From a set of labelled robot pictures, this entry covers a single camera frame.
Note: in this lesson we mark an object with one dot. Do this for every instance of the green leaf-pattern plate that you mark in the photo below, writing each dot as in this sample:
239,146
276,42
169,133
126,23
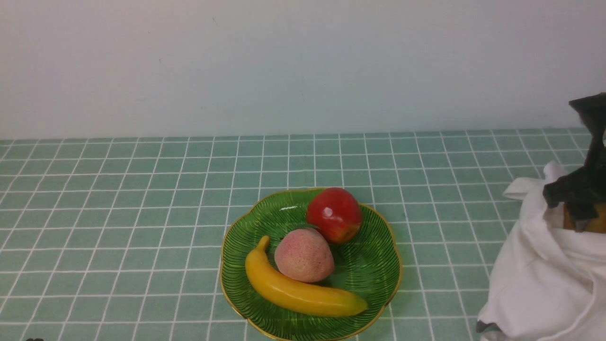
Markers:
369,266

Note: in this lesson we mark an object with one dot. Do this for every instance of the yellow banana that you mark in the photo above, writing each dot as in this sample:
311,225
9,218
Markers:
297,296

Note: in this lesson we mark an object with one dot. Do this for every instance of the red apple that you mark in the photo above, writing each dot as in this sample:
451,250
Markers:
336,214

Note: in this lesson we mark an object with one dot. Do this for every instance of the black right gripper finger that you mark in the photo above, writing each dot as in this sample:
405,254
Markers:
580,190

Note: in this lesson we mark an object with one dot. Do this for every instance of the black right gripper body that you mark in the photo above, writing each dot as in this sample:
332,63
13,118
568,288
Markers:
592,113

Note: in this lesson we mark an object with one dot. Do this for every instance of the pink peach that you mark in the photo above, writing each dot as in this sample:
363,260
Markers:
304,255

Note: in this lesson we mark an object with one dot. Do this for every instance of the white cloth bag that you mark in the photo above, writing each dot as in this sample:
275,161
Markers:
547,283

